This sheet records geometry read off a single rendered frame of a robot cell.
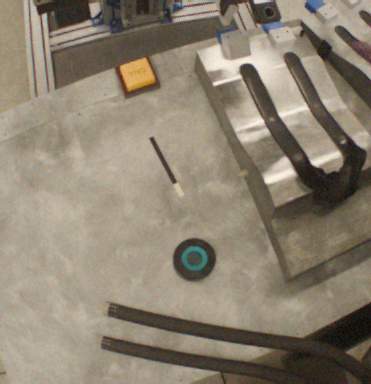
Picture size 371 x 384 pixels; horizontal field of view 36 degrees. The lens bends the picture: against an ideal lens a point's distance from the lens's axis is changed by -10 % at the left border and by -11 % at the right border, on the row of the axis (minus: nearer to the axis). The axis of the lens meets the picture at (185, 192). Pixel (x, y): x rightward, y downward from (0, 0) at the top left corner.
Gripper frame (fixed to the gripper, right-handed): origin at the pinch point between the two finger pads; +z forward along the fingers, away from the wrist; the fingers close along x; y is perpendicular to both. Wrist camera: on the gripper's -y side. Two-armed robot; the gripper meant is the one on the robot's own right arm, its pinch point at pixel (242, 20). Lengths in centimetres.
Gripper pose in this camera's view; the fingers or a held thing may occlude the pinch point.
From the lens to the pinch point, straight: 118.1
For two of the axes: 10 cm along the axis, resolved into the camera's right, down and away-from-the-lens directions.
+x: -9.3, 3.3, -1.4
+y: -3.6, -8.9, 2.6
